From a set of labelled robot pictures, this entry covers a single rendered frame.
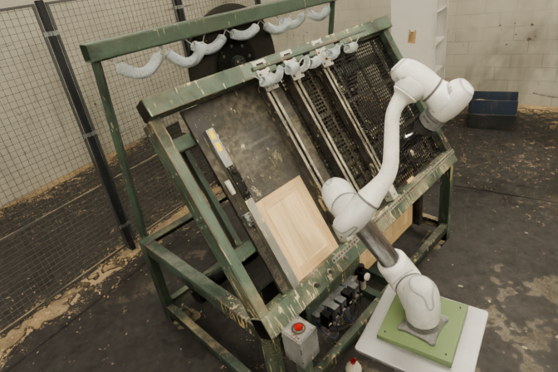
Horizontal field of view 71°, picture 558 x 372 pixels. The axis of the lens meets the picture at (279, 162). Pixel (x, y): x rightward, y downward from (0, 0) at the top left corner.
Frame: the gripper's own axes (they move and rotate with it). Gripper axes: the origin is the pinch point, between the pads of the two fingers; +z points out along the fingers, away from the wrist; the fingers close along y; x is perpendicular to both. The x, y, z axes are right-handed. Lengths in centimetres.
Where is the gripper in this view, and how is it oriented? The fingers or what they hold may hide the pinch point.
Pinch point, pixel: (395, 154)
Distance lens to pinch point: 173.9
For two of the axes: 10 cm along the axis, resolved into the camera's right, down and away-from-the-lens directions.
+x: 4.1, 8.1, -4.2
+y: -8.2, 1.2, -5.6
